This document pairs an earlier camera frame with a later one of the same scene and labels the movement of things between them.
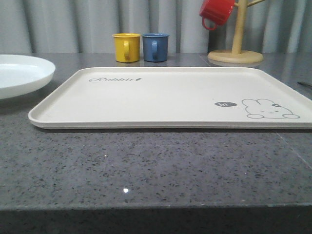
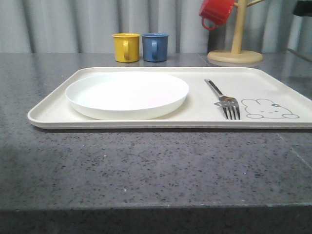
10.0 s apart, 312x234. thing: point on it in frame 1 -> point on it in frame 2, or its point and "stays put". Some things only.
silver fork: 304,84 -> 229,105
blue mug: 155,47 stays put
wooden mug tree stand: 237,56 stays put
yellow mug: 127,47 stays put
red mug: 215,12 stays put
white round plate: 20,74 -> 127,95
